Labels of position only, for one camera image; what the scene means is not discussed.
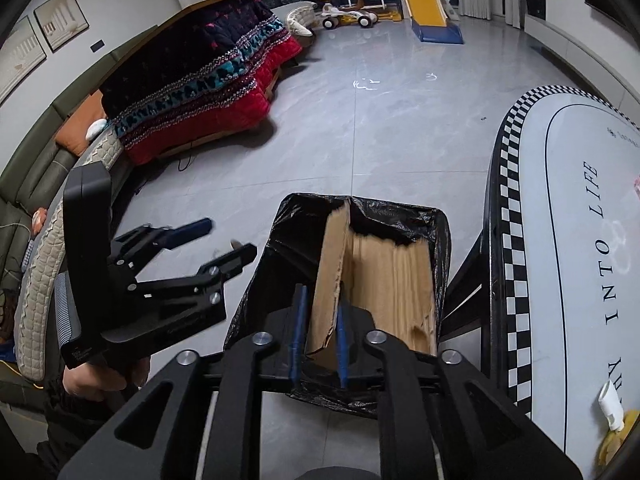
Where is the cardboard box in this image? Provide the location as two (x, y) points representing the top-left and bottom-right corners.
(305, 204), (437, 376)

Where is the yellow toy slide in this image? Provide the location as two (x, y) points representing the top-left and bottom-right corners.
(395, 0), (465, 45)

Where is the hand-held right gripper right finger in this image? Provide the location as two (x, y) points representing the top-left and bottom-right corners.
(336, 305), (583, 480)

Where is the white ride-on toy car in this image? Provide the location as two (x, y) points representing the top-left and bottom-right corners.
(320, 2), (378, 31)

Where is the round white checkered-rim table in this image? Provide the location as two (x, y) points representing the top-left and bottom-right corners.
(482, 85), (640, 480)

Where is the crumpled white plastic tube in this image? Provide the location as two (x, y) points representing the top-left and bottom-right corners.
(598, 380), (627, 431)

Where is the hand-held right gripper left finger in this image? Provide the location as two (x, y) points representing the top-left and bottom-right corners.
(57, 284), (307, 480)

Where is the beige quilted sofa cover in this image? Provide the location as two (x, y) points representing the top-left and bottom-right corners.
(15, 130), (126, 381)

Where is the person's left hand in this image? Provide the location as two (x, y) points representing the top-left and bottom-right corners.
(64, 350), (151, 403)

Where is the yellow banana peel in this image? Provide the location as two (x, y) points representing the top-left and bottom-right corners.
(597, 426), (627, 466)

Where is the person's left forearm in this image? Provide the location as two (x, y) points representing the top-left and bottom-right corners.
(37, 385), (133, 480)

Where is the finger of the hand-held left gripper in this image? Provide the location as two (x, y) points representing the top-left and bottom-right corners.
(112, 217), (213, 267)
(132, 242), (258, 311)

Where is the table with patterned red blanket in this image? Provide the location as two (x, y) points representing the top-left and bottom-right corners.
(98, 0), (304, 166)

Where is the orange cushion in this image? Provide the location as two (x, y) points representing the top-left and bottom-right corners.
(54, 92), (108, 158)

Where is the trash bin with black bag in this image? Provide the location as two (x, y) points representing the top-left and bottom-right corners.
(223, 192), (452, 418)

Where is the dark green sofa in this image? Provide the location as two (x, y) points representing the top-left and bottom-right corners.
(0, 32), (166, 311)

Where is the white low cabinet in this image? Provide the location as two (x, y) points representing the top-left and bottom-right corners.
(525, 12), (640, 111)

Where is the small framed picture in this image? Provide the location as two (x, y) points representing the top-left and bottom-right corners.
(34, 0), (90, 52)

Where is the white curved baby cushion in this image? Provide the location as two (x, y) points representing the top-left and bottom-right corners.
(286, 2), (317, 37)

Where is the large framed picture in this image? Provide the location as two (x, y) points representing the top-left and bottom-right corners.
(0, 15), (48, 106)

